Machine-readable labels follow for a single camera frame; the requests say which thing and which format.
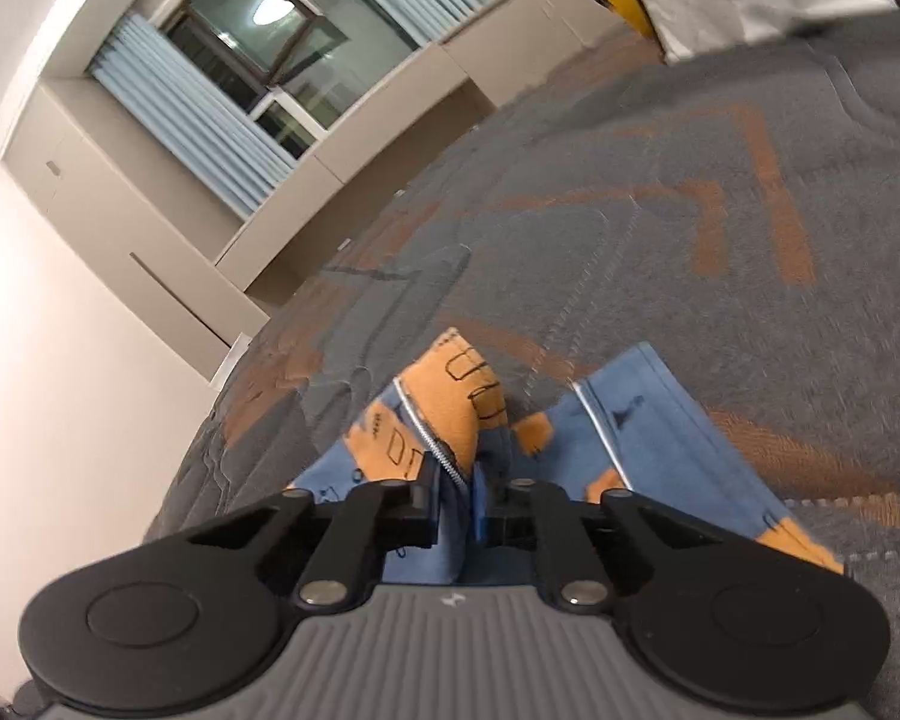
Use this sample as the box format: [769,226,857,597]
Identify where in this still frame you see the grey orange patterned mattress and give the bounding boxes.
[146,34,900,720]

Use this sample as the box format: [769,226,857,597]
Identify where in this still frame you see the tall beige wardrobe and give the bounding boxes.
[4,82,271,383]

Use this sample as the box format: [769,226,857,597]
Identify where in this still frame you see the silver white plastic bag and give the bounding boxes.
[611,0,900,65]

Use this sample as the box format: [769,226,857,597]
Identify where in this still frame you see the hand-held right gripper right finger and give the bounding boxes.
[472,465,732,612]

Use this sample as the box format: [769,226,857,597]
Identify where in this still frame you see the beige window bench cabinet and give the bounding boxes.
[216,0,563,308]

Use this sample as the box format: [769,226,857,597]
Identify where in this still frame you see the window with open sash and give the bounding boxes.
[161,0,413,158]

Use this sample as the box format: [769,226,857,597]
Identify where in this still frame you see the blue orange printed pants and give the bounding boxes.
[289,326,845,586]

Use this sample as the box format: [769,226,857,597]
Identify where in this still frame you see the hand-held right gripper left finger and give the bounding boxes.
[184,457,443,612]

